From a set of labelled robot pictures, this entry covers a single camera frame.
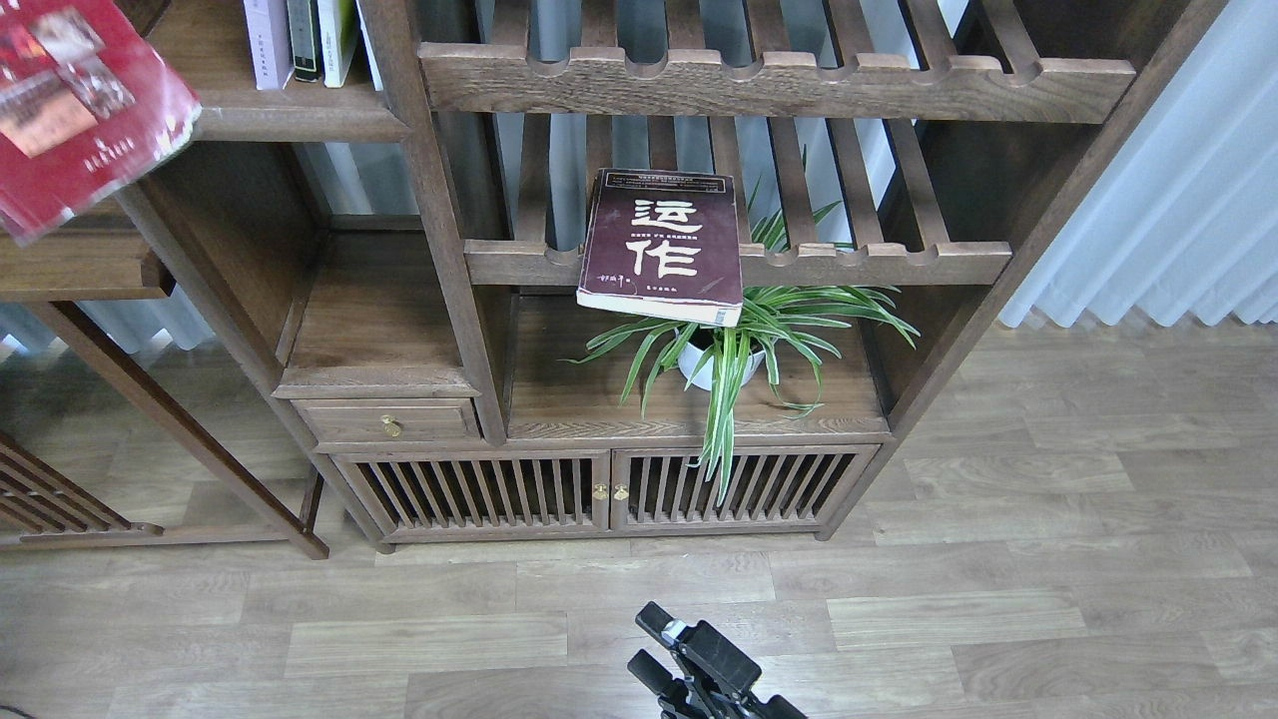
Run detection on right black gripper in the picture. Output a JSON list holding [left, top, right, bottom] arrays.
[[627, 602, 806, 718]]

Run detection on dark maroon book white characters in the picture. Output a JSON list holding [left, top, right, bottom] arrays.
[[576, 169, 743, 328]]

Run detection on pale lavender white book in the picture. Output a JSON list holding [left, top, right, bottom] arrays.
[[243, 0, 294, 91]]

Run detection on red book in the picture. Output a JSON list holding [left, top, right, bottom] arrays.
[[1, 1, 202, 246]]

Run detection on green spider plant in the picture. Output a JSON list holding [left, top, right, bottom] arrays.
[[564, 149, 921, 506]]

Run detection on white plant pot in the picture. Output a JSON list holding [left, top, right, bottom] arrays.
[[677, 328, 764, 391]]

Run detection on brass drawer knob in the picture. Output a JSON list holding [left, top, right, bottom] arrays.
[[380, 414, 403, 438]]

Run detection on dark wooden bookshelf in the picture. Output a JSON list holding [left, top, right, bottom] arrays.
[[92, 1, 1226, 547]]

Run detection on white pleated curtain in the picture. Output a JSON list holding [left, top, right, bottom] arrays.
[[999, 1, 1277, 328]]

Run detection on thin white upright book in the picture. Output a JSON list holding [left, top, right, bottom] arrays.
[[355, 0, 383, 95]]

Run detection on wooden side table left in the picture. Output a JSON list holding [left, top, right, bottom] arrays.
[[1, 208, 328, 559]]

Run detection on white green upright book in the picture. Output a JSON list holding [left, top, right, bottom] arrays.
[[316, 0, 359, 88]]

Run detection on dark green upright book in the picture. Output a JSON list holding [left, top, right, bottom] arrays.
[[288, 0, 322, 83]]

